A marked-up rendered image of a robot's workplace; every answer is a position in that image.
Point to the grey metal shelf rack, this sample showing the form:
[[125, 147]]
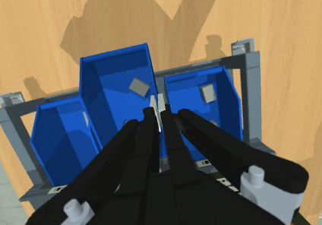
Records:
[[14, 106]]

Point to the dark green case with orange latches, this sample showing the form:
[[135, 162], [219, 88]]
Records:
[[299, 220]]

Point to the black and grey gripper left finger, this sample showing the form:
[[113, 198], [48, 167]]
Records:
[[77, 203]]

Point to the blue bin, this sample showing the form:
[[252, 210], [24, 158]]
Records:
[[104, 89], [184, 93], [61, 141]]

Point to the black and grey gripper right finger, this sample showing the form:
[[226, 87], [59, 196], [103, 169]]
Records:
[[275, 184]]

